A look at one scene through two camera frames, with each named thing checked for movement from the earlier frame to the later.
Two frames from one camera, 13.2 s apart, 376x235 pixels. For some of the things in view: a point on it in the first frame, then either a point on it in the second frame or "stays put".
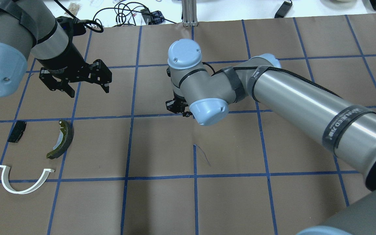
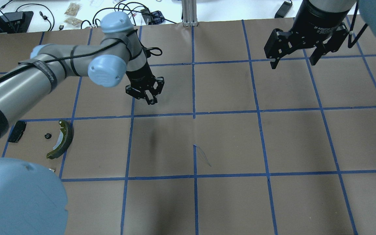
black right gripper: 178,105 → 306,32
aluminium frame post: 189,8 stays put
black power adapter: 283,9 stays put
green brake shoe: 68,130 stays put
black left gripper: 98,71 → 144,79
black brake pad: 16,134 stays put
